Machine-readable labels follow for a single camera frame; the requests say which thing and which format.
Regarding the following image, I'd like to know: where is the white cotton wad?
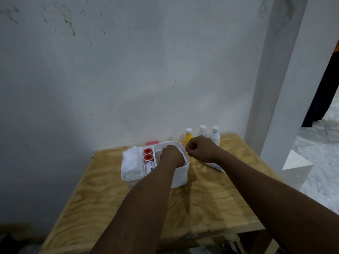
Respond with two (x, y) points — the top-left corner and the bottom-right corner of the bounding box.
(122, 146), (145, 180)

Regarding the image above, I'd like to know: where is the white printed packet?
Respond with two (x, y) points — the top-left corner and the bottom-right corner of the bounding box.
(201, 161), (226, 174)

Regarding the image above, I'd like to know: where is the white plastic storage box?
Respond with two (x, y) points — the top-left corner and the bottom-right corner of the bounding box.
(121, 141), (190, 189)

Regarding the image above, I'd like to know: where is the person's right forearm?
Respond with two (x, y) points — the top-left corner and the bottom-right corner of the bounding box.
(217, 150), (339, 254)

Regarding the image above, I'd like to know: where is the white block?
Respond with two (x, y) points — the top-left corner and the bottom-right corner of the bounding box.
(281, 150), (314, 191)

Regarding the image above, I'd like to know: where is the person's right hand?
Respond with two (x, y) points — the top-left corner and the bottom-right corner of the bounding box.
(185, 135), (225, 164)

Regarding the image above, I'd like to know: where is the dark fabric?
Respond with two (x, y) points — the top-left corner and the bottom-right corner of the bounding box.
(302, 50), (339, 128)

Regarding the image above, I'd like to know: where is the person's left hand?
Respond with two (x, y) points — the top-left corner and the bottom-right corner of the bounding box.
(159, 144), (185, 168)

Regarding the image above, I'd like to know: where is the person's left forearm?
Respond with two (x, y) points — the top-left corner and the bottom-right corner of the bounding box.
(90, 161), (184, 254)

